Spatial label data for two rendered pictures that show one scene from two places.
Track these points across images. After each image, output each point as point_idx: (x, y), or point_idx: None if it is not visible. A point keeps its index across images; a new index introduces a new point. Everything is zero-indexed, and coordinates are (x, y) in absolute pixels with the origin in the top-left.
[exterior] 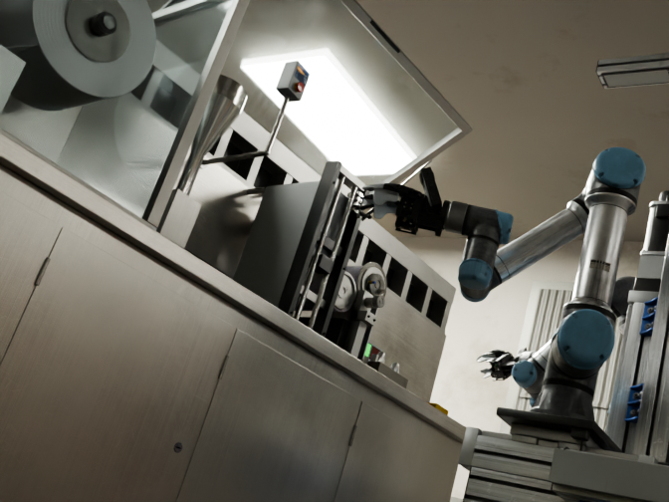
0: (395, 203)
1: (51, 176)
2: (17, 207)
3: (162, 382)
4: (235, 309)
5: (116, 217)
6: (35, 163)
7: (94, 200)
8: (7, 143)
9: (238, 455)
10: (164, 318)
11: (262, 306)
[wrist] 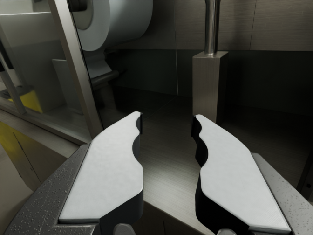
0: (209, 226)
1: (41, 147)
2: (51, 155)
3: (136, 233)
4: None
5: (63, 159)
6: (36, 143)
7: (54, 153)
8: (29, 138)
9: None
10: None
11: (167, 218)
